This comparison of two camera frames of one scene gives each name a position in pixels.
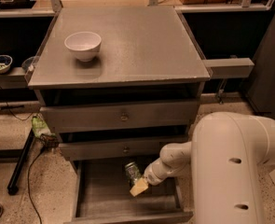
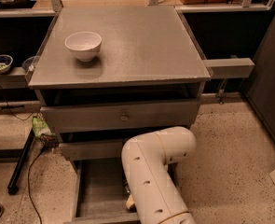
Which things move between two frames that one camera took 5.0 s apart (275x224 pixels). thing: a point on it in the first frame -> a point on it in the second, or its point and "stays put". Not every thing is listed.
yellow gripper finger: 140,187 -> 130,202
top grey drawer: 121,117 stays put
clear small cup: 30,63 stays put
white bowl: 85,45 stays put
